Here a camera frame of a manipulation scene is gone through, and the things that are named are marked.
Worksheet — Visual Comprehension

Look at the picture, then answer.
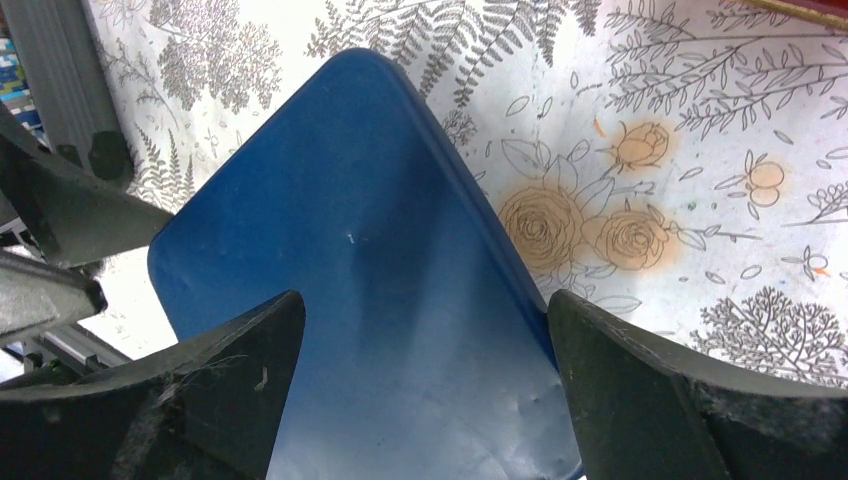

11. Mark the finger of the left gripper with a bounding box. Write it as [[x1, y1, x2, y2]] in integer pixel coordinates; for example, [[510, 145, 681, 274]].
[[1, 251, 108, 345], [1, 106, 173, 267]]

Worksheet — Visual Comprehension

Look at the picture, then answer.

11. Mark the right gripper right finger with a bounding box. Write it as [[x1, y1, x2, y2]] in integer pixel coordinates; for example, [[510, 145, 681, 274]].
[[547, 290, 847, 479]]

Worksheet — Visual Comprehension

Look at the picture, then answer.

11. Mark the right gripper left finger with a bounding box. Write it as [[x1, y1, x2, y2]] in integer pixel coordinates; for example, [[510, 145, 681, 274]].
[[1, 291, 306, 479]]

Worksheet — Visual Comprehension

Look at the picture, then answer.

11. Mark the blue tin lid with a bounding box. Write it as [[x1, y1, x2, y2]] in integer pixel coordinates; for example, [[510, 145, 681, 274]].
[[148, 49, 583, 479]]

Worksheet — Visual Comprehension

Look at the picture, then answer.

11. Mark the floral tablecloth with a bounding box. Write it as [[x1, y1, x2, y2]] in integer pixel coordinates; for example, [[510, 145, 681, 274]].
[[1, 1, 847, 389]]

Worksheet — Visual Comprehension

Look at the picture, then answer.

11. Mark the red square tray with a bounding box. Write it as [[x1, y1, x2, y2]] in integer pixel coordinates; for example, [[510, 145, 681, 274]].
[[748, 0, 847, 30]]

